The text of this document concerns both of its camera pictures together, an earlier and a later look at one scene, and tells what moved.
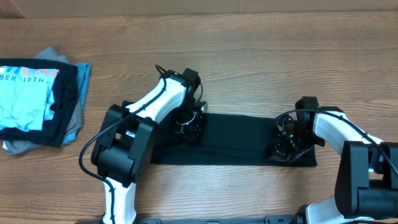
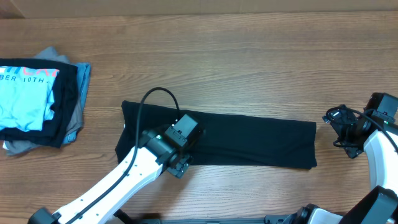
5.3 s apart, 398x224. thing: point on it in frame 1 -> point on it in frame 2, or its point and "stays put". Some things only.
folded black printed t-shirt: x=38 y=100 stays put
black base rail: x=268 y=219 stays put
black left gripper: x=194 y=133 -> x=182 y=168
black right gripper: x=285 y=143 -> x=342 y=134
